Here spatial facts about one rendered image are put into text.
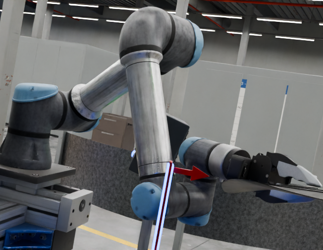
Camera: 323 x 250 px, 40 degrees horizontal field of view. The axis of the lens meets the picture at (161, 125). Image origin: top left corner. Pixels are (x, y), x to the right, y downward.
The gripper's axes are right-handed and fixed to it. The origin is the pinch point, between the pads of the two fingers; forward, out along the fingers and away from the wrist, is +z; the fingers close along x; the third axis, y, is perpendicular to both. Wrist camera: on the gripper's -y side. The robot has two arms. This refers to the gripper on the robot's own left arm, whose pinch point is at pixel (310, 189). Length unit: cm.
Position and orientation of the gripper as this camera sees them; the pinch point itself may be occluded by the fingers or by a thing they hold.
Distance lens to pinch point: 81.7
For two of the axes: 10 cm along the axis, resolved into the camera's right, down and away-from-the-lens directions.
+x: -2.6, 9.6, -0.1
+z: 5.9, 1.5, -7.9
